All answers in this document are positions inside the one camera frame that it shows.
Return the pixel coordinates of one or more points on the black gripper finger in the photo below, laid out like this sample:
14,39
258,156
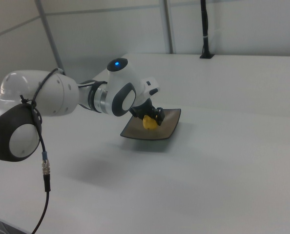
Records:
136,113
159,115

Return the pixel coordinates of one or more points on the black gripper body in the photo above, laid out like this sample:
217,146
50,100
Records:
145,107

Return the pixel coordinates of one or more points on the yellow potato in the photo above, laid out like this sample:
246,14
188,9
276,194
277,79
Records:
150,123

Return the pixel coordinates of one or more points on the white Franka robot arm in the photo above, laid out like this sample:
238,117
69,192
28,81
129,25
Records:
59,95

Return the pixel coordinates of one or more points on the square brown ceramic plate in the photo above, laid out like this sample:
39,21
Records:
168,126

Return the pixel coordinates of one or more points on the black pole with base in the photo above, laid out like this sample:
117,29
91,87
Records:
205,24

